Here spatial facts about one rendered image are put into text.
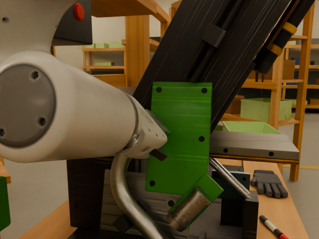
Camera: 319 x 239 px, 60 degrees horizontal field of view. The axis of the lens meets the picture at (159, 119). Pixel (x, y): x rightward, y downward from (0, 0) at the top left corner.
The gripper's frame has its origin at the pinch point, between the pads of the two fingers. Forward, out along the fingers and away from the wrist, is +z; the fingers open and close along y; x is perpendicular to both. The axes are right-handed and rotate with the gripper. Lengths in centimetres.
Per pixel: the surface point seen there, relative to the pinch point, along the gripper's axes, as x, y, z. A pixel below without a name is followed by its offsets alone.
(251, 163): -10, -23, 77
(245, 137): -13.1, -12.4, 24.3
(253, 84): -73, 24, 270
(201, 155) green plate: -3.9, -9.6, 2.8
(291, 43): -339, 98, 809
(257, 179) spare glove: -8, -26, 55
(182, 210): 4.2, -14.6, -0.7
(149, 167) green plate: 5.0, -4.9, 2.8
